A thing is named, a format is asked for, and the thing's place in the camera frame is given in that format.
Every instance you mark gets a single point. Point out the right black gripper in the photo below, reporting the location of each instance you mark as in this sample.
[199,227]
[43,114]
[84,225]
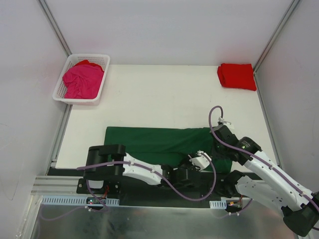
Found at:
[219,143]

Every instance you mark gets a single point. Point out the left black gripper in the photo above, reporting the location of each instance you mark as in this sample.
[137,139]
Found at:
[189,169]

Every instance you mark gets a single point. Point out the green t-shirt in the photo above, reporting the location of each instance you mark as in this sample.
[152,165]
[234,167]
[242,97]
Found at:
[166,145]

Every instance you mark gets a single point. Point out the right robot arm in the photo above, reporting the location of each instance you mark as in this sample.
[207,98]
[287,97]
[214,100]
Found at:
[299,215]

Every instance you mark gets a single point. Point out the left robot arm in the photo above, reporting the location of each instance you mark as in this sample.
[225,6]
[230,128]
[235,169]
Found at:
[112,163]

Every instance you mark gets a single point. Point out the folded red t-shirt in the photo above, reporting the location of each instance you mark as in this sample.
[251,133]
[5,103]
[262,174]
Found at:
[236,76]

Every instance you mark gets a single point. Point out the pink t-shirt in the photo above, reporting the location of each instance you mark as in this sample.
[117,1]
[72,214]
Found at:
[83,80]

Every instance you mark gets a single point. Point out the white plastic basket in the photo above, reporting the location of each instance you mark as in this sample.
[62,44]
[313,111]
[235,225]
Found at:
[60,89]

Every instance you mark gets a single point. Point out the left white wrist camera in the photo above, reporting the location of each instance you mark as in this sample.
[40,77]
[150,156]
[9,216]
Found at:
[201,161]

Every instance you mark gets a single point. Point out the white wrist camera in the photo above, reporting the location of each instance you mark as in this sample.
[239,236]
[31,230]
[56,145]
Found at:
[201,161]
[222,121]

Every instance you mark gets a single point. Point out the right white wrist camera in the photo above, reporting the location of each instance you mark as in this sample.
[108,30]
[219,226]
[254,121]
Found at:
[222,121]

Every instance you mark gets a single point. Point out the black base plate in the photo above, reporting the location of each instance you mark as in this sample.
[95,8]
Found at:
[132,192]

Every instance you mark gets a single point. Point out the right slotted cable duct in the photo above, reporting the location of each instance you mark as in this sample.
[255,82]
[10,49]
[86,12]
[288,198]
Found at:
[222,204]

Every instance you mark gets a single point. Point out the slotted cable duct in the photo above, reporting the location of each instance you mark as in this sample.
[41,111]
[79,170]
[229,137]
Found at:
[222,204]
[71,201]

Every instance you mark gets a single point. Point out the aluminium rail front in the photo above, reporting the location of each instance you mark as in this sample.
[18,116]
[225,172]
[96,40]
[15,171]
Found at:
[66,186]

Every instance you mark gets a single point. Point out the left slotted cable duct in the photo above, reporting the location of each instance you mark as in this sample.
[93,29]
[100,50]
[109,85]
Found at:
[71,201]

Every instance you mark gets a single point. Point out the right aluminium corner post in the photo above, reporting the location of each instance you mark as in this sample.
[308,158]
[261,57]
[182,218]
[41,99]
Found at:
[278,30]

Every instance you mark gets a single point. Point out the aluminium corner post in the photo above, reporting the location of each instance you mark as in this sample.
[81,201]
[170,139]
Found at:
[55,27]
[278,30]

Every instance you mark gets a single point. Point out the left aluminium corner post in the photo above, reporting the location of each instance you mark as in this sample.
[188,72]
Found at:
[55,27]

